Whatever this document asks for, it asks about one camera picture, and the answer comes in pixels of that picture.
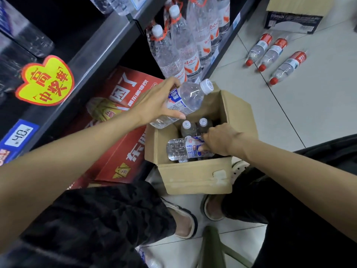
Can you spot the open brown cardboard box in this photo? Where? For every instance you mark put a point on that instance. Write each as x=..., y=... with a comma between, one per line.
x=195, y=175

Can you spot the person's left thumb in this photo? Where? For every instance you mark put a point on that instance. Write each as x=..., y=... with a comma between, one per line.
x=175, y=115

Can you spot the clear blue-label water bottle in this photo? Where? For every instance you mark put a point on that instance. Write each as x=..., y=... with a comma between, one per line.
x=182, y=149
x=188, y=99
x=203, y=125
x=188, y=129

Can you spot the person's right fingers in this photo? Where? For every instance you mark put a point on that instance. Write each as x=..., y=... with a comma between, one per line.
x=205, y=142

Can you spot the person's left slipper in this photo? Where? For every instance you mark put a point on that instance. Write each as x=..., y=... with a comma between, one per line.
x=185, y=220

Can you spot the black store shelf unit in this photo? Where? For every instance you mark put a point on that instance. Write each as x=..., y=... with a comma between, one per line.
x=97, y=50

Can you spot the clear bottles with pale label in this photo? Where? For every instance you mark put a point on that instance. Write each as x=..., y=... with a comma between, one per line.
x=117, y=4

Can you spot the person's left forearm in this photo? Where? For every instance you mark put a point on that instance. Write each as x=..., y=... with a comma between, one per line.
x=67, y=164

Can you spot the person's right slipper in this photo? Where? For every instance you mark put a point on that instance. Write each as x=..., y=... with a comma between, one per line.
x=213, y=207

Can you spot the closed cardboard carton dark print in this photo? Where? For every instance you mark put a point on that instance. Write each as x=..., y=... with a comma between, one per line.
x=295, y=13

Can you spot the red-cap red-label water bottle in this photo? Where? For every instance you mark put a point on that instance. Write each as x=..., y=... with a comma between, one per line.
x=259, y=48
x=273, y=52
x=288, y=66

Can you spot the large orange-label water bottle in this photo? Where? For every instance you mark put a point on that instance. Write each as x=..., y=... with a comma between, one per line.
x=186, y=44
x=167, y=58
x=202, y=30
x=214, y=30
x=224, y=13

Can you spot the blue shelf price tag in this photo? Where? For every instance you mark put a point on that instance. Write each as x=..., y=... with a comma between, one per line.
x=16, y=139

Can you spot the person's right hand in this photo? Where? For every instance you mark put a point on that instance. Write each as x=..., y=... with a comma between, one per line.
x=221, y=139

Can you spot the shrink-wrapped water bottle pack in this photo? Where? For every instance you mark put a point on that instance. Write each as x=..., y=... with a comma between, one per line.
x=14, y=64
x=25, y=27

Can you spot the red drink carton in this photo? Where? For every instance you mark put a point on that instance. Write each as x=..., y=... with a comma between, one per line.
x=120, y=153

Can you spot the person's left hand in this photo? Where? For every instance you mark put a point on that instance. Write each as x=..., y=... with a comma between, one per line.
x=150, y=104

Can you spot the yellow heart-shaped promo sign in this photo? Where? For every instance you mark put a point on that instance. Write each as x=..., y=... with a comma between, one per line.
x=46, y=82

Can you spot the small white shelf price tag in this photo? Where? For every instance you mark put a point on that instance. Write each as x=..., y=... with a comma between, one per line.
x=236, y=20
x=214, y=55

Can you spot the person's right forearm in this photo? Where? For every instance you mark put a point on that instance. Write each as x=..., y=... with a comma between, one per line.
x=301, y=181

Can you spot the person's slipper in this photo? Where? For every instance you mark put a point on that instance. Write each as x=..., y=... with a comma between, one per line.
x=185, y=220
x=213, y=207

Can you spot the green stool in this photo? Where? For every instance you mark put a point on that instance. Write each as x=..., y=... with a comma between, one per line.
x=212, y=248

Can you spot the person's black shorts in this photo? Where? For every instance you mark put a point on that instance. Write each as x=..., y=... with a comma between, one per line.
x=92, y=220

